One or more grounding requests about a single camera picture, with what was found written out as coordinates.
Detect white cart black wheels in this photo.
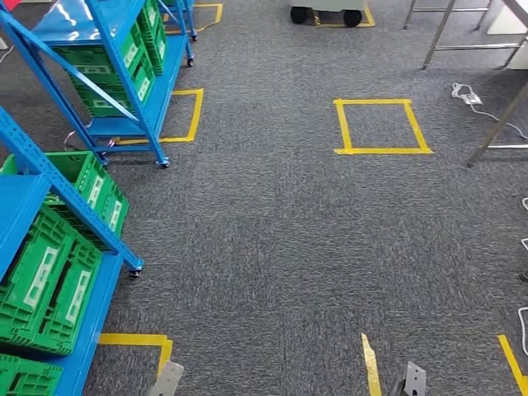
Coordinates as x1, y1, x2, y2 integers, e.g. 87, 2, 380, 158
288, 0, 369, 28

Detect yellow floor tape square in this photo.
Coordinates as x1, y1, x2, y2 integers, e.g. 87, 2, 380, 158
361, 332, 528, 396

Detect white office desk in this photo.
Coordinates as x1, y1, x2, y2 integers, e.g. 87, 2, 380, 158
487, 0, 528, 71

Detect white floor cable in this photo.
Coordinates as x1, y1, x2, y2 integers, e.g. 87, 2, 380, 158
450, 82, 528, 141

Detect steel workbench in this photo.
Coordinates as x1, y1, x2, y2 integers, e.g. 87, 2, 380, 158
403, 0, 528, 169

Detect thin pale floor wire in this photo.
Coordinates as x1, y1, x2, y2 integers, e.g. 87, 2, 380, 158
63, 120, 117, 153

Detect blue metal shelf rack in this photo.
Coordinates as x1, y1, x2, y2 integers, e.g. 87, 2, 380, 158
0, 106, 145, 396
158, 0, 198, 42
0, 0, 195, 169

